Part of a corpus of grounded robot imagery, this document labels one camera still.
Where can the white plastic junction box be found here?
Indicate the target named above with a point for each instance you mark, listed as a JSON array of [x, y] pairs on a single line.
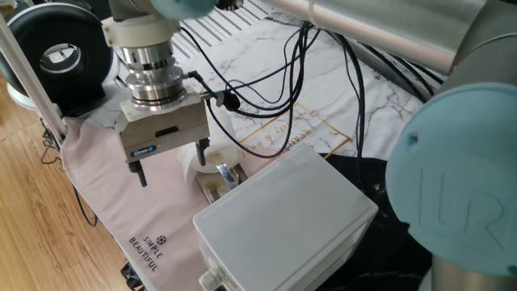
[[282, 218]]

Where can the aluminium frame post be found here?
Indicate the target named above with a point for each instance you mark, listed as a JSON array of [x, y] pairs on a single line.
[[36, 93]]

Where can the white printed camera mount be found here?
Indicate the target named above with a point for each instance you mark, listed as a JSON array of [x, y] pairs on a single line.
[[137, 30]]

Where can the silver force torque sensor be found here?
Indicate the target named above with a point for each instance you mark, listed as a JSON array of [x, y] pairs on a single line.
[[153, 77]]

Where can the marble print tablecloth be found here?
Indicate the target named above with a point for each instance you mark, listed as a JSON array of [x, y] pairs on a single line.
[[133, 202]]

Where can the white gripper adapter plate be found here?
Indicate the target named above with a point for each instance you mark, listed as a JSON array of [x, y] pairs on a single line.
[[129, 115]]

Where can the silver grey UR5 robot arm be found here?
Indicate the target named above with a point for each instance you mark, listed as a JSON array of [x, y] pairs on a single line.
[[456, 161]]

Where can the white toilet paper roll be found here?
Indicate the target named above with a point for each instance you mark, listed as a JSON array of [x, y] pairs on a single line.
[[220, 137]]

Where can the polished steel paper holder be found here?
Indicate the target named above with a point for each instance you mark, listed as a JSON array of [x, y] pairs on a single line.
[[226, 174]]

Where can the silver Schunk gripper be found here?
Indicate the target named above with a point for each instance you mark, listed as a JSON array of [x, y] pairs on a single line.
[[161, 135]]

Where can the black table foot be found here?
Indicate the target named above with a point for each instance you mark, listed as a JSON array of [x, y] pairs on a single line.
[[131, 279]]

